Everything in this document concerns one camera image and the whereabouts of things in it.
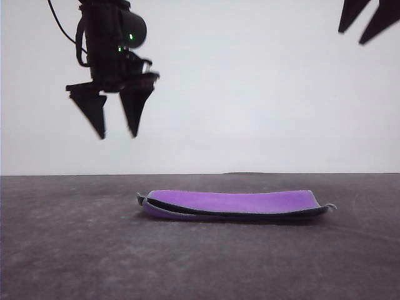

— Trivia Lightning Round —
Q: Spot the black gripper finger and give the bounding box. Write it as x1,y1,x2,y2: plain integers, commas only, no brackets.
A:
69,92,108,140
338,0,373,33
118,86,156,139
358,0,400,45

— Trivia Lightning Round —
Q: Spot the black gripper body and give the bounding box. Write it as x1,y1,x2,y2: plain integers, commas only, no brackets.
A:
65,58,161,94

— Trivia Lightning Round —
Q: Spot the purple towel with grey hem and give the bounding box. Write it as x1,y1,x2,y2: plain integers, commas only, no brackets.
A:
136,189,338,223

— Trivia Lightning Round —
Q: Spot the grey table cloth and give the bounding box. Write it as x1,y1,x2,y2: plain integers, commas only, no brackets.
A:
0,171,400,300

